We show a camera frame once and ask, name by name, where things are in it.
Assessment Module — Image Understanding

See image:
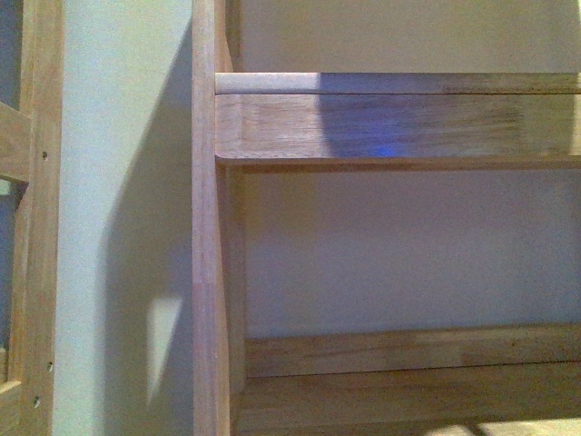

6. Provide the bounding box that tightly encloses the wooden shelf unit right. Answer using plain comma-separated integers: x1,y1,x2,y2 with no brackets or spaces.
192,1,580,435

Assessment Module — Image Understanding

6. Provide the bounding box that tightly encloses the wooden shelf unit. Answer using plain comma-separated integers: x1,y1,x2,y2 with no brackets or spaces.
1,1,64,435
192,1,580,435

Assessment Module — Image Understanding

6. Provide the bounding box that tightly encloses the wooden shelf unit left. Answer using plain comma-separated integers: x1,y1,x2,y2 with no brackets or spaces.
1,1,64,435

